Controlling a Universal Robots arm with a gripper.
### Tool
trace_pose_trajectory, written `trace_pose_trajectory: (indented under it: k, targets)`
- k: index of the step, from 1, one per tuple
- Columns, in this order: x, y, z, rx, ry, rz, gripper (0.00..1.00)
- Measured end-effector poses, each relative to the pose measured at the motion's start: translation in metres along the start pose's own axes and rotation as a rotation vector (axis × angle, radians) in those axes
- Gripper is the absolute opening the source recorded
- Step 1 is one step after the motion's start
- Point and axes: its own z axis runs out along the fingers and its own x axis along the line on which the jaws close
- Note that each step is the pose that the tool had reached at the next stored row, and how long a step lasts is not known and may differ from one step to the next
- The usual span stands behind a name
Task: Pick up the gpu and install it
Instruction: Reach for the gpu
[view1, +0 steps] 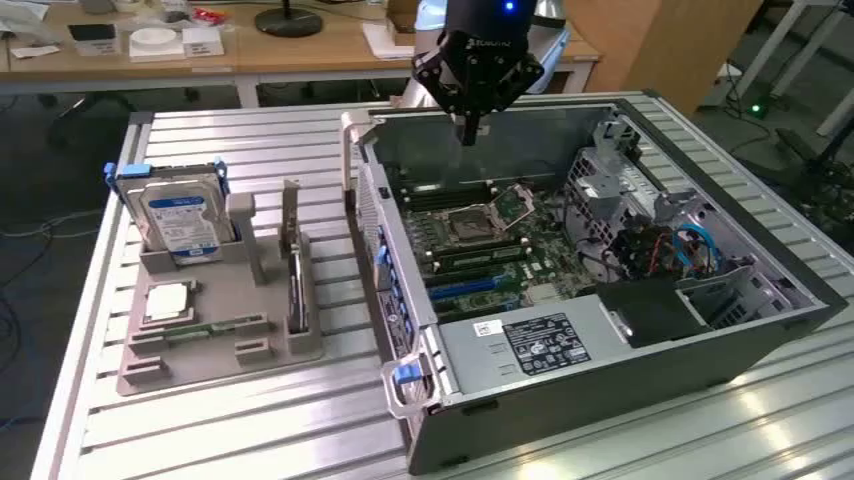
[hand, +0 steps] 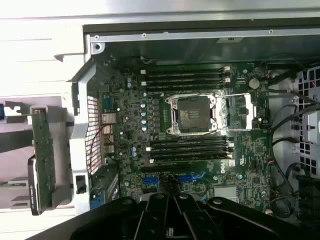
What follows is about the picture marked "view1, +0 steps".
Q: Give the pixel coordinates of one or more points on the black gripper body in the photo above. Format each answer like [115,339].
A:
[483,55]

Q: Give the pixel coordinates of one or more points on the green gpu card metal bracket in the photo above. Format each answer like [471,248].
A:
[297,290]

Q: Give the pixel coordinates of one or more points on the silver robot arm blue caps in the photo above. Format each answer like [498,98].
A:
[421,90]

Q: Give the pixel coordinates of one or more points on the white paper stack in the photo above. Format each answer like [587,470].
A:
[387,45]

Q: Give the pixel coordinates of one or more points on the wooden desk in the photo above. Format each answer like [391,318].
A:
[301,55]

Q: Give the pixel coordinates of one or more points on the wooden cabinet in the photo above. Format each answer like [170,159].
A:
[667,50]

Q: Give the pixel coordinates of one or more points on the metal disk bay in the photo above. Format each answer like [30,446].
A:
[601,170]

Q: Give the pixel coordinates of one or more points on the black round lamp base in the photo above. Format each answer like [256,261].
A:
[289,22]

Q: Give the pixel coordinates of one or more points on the black case latch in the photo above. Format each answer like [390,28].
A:
[383,192]

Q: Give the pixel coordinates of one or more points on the metal socket cover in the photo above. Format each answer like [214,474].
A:
[517,205]

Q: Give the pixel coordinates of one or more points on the cpu socket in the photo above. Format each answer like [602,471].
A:
[470,225]

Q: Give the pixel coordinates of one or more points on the white labelled box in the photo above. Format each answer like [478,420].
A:
[202,42]

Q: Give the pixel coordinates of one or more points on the power strip green light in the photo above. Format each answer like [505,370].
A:
[756,108]

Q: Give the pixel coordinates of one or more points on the red small item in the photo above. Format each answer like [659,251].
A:
[208,16]

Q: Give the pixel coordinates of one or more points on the green motherboard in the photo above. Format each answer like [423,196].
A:
[534,260]

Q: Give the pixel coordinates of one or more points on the installed ram stick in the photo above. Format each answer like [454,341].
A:
[481,259]

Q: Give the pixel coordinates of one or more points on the white box round hole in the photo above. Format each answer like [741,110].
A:
[156,45]

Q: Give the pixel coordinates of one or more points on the black chair base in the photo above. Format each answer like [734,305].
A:
[100,107]
[794,142]

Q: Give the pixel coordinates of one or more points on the blue expansion slot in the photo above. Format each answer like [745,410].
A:
[463,289]

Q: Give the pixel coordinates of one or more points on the silver hard disk blue label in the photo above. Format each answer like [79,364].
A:
[176,220]

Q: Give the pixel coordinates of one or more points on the hard disk in blue caddy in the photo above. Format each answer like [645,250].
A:
[127,170]

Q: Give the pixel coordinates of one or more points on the white box black top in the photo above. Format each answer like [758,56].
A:
[94,37]

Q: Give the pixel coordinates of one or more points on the grey cup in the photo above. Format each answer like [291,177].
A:
[96,5]

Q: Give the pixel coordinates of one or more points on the grey power supply unit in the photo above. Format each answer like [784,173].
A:
[467,350]

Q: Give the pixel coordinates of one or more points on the grey parts rack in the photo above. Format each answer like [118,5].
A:
[214,300]

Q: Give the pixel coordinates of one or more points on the white paper slip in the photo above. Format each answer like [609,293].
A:
[34,51]

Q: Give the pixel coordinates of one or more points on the silver cpu chip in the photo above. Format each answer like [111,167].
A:
[167,302]

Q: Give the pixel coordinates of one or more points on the green ram stick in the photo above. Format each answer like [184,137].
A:
[200,330]

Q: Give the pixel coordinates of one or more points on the black open pc case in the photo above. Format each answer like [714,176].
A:
[601,400]

